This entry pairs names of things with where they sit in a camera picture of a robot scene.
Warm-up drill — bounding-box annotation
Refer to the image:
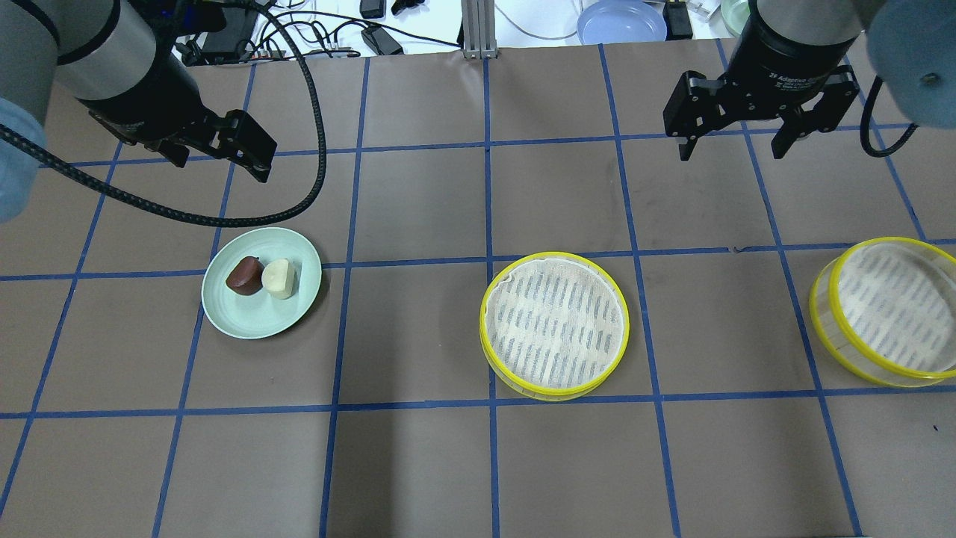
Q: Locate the brown bun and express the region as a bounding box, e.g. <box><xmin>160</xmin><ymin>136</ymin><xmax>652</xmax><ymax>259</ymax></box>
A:
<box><xmin>225</xmin><ymin>256</ymin><xmax>265</xmax><ymax>297</ymax></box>

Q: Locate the blue plate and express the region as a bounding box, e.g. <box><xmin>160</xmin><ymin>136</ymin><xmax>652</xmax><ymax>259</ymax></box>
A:
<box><xmin>577</xmin><ymin>1</ymin><xmax>667</xmax><ymax>45</ymax></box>

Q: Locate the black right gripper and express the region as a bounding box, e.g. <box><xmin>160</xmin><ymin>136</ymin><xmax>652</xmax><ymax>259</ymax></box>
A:
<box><xmin>662</xmin><ymin>30</ymin><xmax>860</xmax><ymax>162</ymax></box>

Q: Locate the aluminium frame post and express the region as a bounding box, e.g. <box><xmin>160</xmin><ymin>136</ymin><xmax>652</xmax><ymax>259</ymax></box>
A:
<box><xmin>461</xmin><ymin>0</ymin><xmax>499</xmax><ymax>59</ymax></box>

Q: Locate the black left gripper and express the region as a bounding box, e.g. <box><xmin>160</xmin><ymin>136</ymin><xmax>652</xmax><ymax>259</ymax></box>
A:
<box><xmin>90</xmin><ymin>82</ymin><xmax>277</xmax><ymax>184</ymax></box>

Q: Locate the white bun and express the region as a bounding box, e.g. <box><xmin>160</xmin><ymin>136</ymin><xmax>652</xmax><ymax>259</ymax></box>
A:
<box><xmin>262</xmin><ymin>258</ymin><xmax>297</xmax><ymax>300</ymax></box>

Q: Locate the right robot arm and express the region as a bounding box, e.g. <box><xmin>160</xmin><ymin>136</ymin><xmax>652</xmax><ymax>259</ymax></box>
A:
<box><xmin>662</xmin><ymin>1</ymin><xmax>955</xmax><ymax>161</ymax></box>

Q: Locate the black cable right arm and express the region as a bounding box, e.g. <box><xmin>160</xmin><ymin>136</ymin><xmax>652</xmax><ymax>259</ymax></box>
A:
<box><xmin>860</xmin><ymin>77</ymin><xmax>919</xmax><ymax>158</ymax></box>

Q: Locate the clear bowl with blocks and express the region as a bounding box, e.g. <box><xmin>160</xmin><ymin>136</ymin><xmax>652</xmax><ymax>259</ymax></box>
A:
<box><xmin>720</xmin><ymin>0</ymin><xmax>750</xmax><ymax>37</ymax></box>

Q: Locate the black power adapter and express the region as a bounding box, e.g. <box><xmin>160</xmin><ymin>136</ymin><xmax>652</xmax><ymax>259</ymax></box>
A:
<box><xmin>361</xmin><ymin>26</ymin><xmax>404</xmax><ymax>57</ymax></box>

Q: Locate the light green plate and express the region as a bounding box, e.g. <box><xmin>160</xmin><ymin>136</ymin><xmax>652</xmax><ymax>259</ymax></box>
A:
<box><xmin>201</xmin><ymin>227</ymin><xmax>323</xmax><ymax>339</ymax></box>

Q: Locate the black braided cable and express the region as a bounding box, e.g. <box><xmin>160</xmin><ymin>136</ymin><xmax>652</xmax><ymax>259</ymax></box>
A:
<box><xmin>0</xmin><ymin>0</ymin><xmax>329</xmax><ymax>229</ymax></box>

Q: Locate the yellow steamer basket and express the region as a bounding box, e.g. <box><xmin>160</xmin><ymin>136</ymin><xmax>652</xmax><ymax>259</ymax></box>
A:
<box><xmin>808</xmin><ymin>236</ymin><xmax>955</xmax><ymax>389</ymax></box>
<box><xmin>479</xmin><ymin>251</ymin><xmax>631</xmax><ymax>402</ymax></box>

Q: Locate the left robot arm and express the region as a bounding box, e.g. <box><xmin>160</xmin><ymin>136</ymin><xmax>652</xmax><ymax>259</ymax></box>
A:
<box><xmin>2</xmin><ymin>1</ymin><xmax>276</xmax><ymax>222</ymax></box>

